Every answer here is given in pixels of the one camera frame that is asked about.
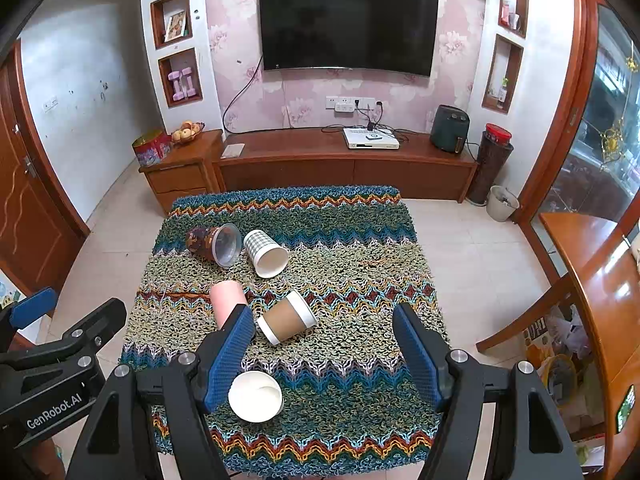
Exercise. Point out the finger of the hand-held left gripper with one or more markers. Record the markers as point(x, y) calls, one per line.
point(32, 307)
point(97, 317)

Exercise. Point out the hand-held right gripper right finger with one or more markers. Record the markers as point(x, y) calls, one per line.
point(417, 355)

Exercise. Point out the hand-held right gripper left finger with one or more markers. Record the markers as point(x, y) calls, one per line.
point(227, 360)

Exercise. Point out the pink cup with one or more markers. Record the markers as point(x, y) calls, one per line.
point(226, 300)

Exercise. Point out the brown paper cup white lid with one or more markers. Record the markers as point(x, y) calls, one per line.
point(285, 317)

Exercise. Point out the checked paper cup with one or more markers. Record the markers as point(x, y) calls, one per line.
point(265, 255)

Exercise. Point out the clear plastic cup dark print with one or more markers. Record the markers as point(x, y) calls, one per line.
point(210, 242)

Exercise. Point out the zigzag woven table cloth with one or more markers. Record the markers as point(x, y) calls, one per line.
point(345, 285)

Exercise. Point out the brown wooden door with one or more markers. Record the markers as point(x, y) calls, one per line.
point(25, 200)

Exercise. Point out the small wooden drawer cabinet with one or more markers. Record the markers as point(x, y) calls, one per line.
point(180, 175)

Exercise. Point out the white bucket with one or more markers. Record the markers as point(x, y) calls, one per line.
point(501, 205)

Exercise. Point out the red round tin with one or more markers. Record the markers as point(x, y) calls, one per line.
point(150, 150)

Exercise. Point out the tall dark woven stand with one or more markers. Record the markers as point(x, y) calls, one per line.
point(487, 175)

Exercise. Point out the glossy wooden dining table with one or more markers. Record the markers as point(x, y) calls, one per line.
point(600, 290)

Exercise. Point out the fruit basket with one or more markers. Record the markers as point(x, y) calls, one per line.
point(186, 132)

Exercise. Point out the white card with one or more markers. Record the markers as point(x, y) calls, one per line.
point(233, 149)

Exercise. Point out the long wooden television cabinet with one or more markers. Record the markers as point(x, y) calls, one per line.
point(320, 165)

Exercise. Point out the white set-top box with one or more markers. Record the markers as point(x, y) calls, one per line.
point(370, 142)

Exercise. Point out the dark green air fryer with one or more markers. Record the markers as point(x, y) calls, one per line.
point(449, 127)

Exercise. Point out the red lidded jar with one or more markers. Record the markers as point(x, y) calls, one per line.
point(498, 134)

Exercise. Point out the pink dumbbell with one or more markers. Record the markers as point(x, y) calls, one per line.
point(189, 82)
point(176, 85)

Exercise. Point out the wood framed glass door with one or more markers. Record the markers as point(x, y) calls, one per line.
point(600, 125)

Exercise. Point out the framed picture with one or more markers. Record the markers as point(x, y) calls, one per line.
point(176, 26)

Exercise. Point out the black flat television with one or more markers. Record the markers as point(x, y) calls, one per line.
point(347, 27)

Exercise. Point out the white wall socket strip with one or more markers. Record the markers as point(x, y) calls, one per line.
point(345, 104)

